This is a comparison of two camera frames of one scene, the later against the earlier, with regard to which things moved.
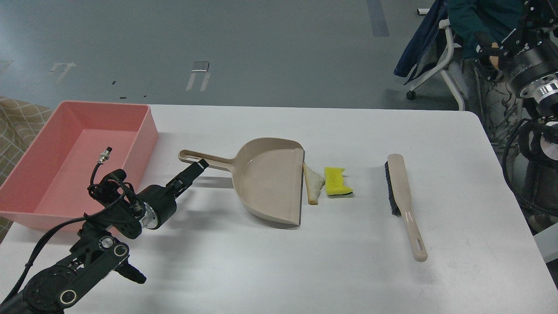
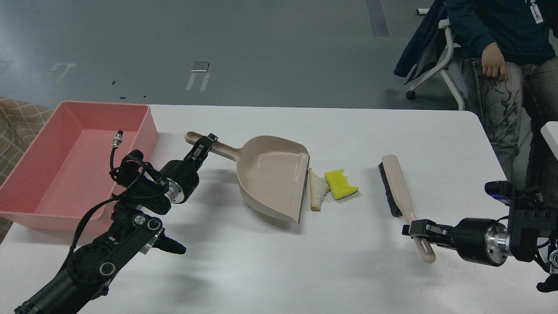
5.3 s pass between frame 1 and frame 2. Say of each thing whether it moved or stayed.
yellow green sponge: moved
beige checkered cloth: stayed
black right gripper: moved
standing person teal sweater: stayed
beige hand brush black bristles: moved
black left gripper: moved
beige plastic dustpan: moved
